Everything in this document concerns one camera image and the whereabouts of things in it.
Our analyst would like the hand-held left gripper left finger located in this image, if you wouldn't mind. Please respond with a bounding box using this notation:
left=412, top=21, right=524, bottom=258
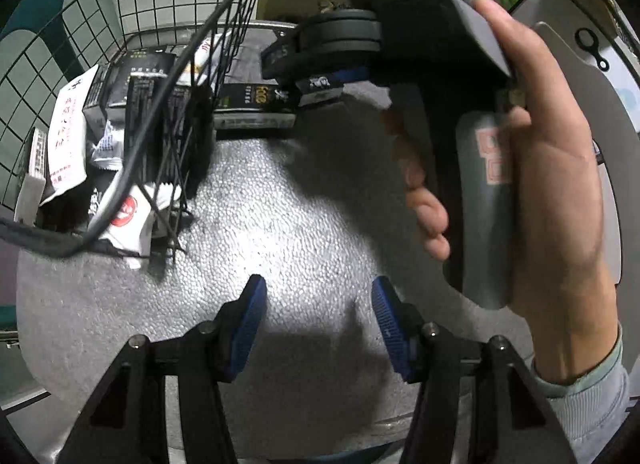
left=55, top=274, right=268, bottom=464

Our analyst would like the black double ring tool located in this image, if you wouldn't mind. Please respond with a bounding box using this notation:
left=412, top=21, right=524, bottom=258
left=574, top=28, right=611, bottom=72

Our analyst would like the white packet red label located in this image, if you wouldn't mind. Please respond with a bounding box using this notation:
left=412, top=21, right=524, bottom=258
left=87, top=184, right=183, bottom=270

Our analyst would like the person's right forearm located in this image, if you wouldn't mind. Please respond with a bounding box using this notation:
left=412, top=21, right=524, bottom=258
left=530, top=324, right=633, bottom=464

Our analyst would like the black wire basket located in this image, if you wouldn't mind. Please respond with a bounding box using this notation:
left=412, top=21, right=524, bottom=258
left=0, top=0, right=276, bottom=270

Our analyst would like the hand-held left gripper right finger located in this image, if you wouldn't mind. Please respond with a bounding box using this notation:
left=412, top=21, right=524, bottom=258
left=371, top=275, right=578, bottom=464

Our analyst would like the white grey striped box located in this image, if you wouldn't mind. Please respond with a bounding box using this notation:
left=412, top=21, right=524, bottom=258
left=14, top=126, right=48, bottom=225

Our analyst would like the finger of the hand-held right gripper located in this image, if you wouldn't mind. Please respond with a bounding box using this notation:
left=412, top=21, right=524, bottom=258
left=295, top=66, right=373, bottom=107
left=260, top=39, right=311, bottom=80

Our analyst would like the person's right hand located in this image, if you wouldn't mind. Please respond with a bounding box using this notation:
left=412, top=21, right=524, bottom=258
left=382, top=0, right=623, bottom=387

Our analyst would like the large white packet red print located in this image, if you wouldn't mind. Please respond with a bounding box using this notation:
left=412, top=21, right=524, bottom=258
left=40, top=64, right=101, bottom=205

